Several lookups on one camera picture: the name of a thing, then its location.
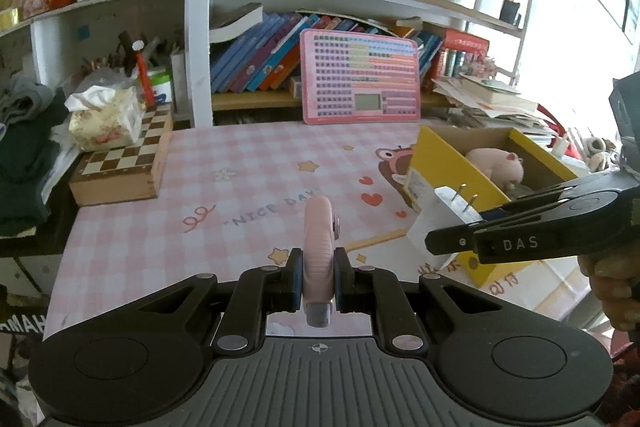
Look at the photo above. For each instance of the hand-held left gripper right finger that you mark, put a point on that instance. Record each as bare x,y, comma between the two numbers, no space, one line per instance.
344,282

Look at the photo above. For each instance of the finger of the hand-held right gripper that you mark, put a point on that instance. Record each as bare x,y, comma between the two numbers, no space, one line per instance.
520,207
515,244

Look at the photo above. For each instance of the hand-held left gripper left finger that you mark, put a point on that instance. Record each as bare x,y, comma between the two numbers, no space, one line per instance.
295,282

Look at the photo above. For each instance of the pink round gadget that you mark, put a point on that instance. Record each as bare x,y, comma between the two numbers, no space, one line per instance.
317,247

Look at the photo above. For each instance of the pink pig plush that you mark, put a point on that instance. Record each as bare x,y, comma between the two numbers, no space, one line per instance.
492,164

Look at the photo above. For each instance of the white plug adapter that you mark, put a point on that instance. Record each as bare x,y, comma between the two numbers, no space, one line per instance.
440,217

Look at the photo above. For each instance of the yellow cardboard box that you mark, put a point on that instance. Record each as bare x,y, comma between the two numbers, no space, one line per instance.
445,167

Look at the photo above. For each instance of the person's right hand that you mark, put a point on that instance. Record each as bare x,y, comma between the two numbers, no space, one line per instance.
610,292

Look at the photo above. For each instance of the white charger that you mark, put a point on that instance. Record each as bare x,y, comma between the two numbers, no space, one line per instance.
560,147

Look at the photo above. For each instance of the stack of books and papers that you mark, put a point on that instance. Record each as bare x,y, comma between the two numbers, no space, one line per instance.
495,99

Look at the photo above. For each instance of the red book box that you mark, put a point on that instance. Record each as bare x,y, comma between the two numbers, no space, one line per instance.
465,41

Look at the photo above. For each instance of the small black box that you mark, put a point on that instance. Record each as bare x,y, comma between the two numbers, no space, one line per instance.
511,13

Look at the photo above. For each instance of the pink learning tablet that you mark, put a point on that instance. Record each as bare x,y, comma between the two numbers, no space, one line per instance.
350,72

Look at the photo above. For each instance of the wooden chess box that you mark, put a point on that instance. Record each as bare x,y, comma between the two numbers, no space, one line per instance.
120,157

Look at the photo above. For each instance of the row of blue books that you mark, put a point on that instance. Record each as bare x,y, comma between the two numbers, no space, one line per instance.
260,62

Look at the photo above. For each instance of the white bookshelf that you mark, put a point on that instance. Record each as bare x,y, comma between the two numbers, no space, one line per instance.
200,57

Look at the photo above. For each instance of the floral tissue box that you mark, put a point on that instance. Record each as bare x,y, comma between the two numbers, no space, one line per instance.
100,127

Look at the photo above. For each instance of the red marker pen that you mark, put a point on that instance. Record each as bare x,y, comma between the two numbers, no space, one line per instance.
144,77

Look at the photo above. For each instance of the dark clothes pile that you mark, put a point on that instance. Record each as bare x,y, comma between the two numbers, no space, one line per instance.
25,157

